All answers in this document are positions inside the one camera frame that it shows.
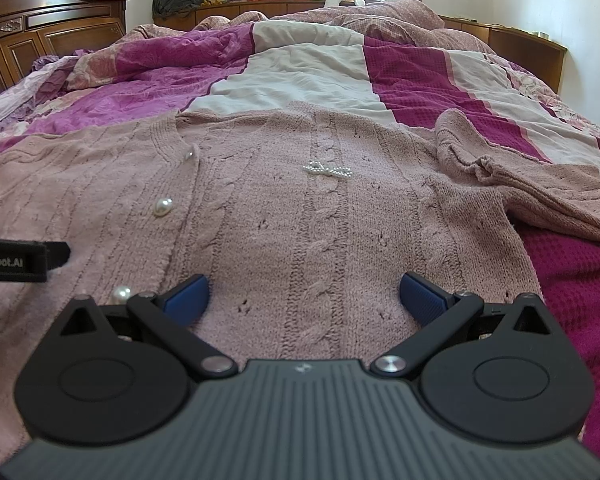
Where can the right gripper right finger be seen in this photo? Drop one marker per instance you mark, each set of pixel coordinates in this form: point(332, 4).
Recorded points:
point(440, 314)

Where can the wooden footboard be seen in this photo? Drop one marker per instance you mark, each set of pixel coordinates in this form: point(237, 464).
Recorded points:
point(539, 55)

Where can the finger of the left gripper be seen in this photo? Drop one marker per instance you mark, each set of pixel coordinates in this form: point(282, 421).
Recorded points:
point(57, 254)

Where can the dark wooden headboard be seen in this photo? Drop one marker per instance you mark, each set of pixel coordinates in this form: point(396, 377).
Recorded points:
point(30, 29)

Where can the magenta patchwork bed quilt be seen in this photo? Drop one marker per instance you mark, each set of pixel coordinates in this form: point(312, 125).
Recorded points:
point(153, 71)

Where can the pink crumpled blanket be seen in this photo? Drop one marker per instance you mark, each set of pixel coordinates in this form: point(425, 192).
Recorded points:
point(404, 22)

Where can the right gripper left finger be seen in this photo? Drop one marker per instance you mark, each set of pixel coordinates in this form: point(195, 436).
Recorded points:
point(164, 321)

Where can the pink knit cardigan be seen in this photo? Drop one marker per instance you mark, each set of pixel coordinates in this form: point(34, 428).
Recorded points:
point(303, 219)

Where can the wooden side ledge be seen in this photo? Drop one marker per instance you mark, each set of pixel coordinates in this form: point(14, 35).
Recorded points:
point(189, 19)

